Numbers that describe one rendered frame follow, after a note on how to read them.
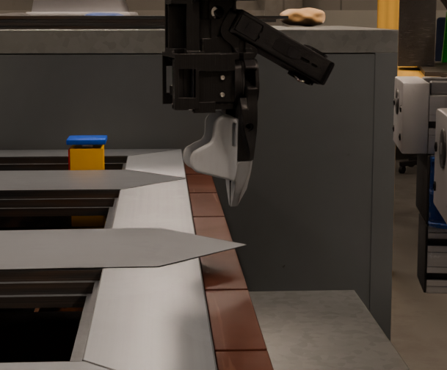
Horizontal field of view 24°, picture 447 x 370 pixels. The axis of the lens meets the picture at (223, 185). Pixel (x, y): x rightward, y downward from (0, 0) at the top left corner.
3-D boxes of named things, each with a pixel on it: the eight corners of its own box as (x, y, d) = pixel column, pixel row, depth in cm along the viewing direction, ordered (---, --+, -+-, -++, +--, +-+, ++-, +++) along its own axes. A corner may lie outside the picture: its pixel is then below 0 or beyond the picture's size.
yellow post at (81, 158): (72, 270, 167) (70, 148, 164) (75, 263, 172) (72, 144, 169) (104, 270, 167) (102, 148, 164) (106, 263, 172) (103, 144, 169)
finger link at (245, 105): (227, 157, 105) (227, 68, 103) (244, 156, 105) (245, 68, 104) (238, 163, 100) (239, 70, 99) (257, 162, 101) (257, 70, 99)
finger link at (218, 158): (186, 207, 105) (186, 113, 103) (245, 205, 106) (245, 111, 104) (192, 213, 102) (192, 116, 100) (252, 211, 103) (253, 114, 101)
